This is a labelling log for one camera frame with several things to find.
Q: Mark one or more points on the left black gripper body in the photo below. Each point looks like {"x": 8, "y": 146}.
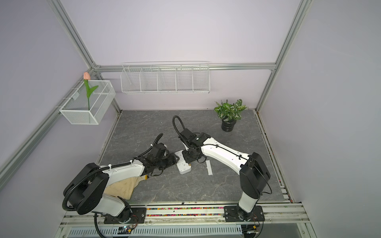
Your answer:
{"x": 165, "y": 161}

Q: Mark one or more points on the white digital alarm clock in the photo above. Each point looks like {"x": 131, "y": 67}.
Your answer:
{"x": 182, "y": 165}

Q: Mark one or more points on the green potted plant black pot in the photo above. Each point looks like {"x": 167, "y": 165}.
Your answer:
{"x": 229, "y": 113}

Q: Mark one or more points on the white vented cable duct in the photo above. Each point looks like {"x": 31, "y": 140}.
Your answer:
{"x": 171, "y": 231}

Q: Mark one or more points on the beige work glove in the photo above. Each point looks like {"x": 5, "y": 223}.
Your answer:
{"x": 124, "y": 188}

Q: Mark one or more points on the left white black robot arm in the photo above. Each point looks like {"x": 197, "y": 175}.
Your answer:
{"x": 86, "y": 192}

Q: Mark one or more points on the pink artificial tulip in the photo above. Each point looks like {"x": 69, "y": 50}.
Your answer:
{"x": 89, "y": 89}

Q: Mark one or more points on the white wire wall shelf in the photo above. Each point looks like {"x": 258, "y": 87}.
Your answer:
{"x": 165, "y": 77}

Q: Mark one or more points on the white mesh wall basket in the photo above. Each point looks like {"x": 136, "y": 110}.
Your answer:
{"x": 75, "y": 108}

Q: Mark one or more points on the white battery cover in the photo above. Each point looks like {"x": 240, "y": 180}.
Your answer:
{"x": 209, "y": 168}

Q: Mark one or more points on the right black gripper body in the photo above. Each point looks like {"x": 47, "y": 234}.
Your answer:
{"x": 188, "y": 155}

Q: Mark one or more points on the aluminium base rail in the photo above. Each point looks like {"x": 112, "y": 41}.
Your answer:
{"x": 214, "y": 214}

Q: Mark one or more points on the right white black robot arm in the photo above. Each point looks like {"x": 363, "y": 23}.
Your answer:
{"x": 254, "y": 174}

